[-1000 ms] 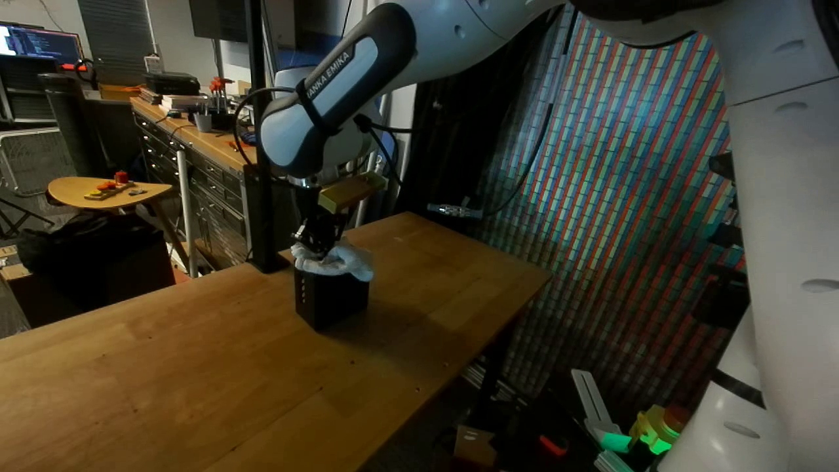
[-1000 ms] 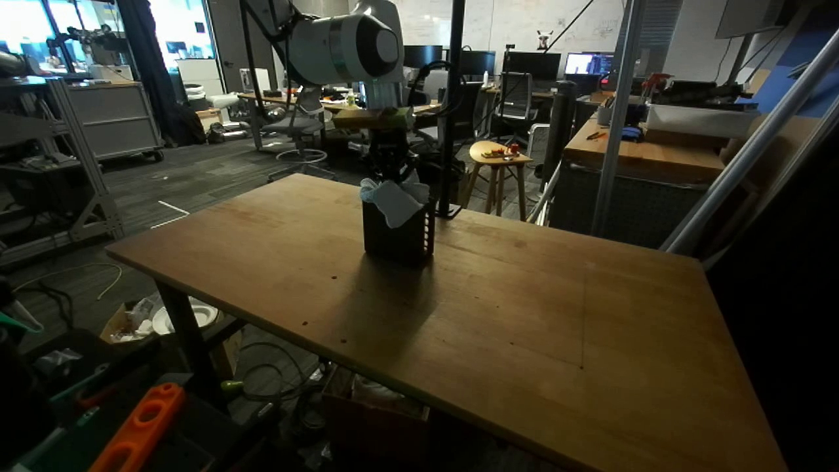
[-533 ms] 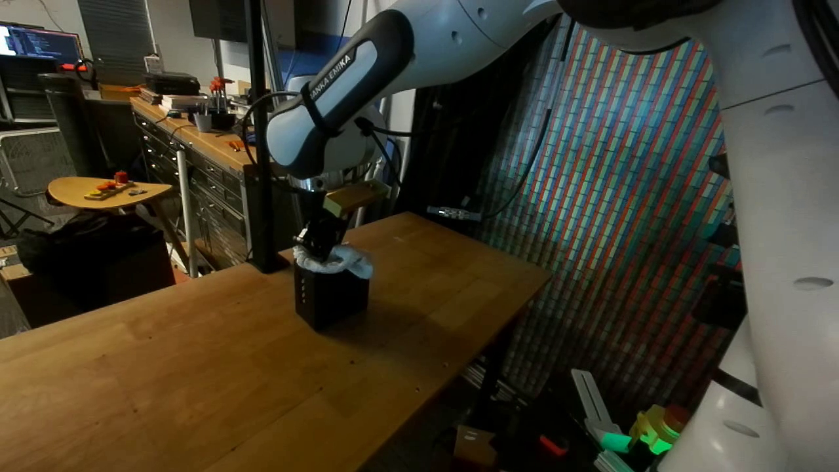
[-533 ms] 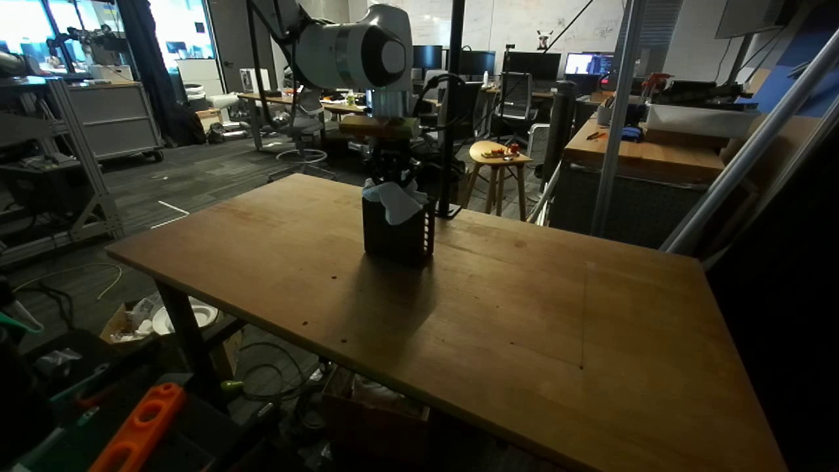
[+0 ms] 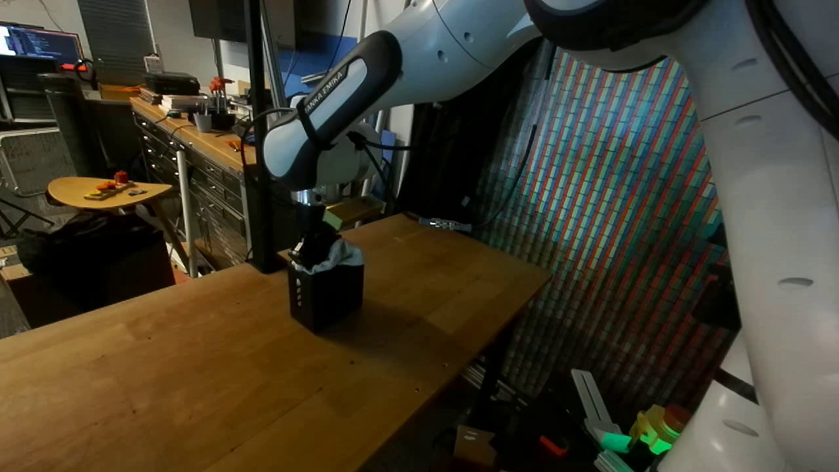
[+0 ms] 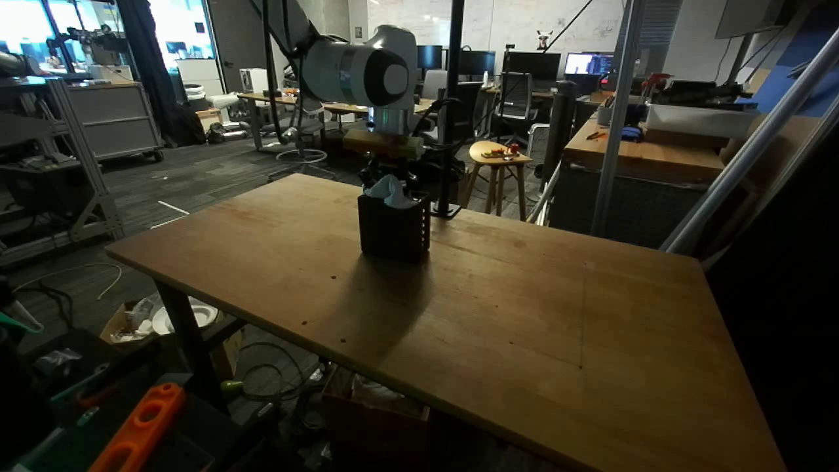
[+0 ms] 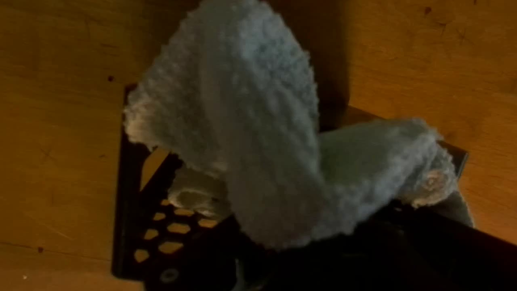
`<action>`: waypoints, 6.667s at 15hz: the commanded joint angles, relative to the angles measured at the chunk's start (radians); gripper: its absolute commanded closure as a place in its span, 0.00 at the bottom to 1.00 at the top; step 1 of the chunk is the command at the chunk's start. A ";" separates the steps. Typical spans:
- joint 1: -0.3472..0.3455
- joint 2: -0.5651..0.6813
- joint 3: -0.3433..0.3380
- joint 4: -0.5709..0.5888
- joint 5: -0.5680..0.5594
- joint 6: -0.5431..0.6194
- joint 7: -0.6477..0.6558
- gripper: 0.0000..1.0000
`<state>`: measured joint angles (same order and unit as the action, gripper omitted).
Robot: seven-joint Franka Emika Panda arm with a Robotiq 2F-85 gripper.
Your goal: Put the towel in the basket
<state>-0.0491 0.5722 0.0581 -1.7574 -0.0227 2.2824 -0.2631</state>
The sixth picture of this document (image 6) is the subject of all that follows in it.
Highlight grey office chair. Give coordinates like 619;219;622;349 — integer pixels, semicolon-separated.
494;67;536;126

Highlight white round bowl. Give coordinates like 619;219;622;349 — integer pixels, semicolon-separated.
150;295;223;341

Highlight wooden top workbench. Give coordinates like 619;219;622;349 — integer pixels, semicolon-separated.
548;111;728;252

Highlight red toy food pieces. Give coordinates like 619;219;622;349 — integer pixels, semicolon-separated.
477;142;518;162

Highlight grey metal shelving rack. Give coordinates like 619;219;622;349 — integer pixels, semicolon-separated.
0;73;125;269

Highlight slanted silver metal pole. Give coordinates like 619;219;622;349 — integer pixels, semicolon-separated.
657;29;839;257

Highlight black table leg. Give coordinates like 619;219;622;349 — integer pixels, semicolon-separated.
155;280;223;398

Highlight black perforated basket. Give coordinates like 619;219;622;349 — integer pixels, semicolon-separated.
353;191;435;265

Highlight lit computer monitor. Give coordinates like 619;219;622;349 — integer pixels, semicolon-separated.
560;50;619;82

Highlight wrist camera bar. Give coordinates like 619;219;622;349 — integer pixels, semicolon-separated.
337;126;425;162

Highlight round wooden stool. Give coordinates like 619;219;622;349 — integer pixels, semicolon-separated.
459;138;534;222

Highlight upright silver metal pole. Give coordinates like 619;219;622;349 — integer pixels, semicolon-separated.
589;0;645;235

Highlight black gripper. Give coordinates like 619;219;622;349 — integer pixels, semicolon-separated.
358;151;425;194

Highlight black computer monitor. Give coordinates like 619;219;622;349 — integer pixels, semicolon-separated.
500;50;564;87
459;48;497;82
416;41;447;76

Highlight orange plastic tool case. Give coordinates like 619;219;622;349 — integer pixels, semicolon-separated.
87;379;188;472

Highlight black vertical stand pole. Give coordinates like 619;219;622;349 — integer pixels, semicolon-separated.
435;0;469;219

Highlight black floor cable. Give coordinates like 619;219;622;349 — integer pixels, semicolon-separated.
228;339;308;404

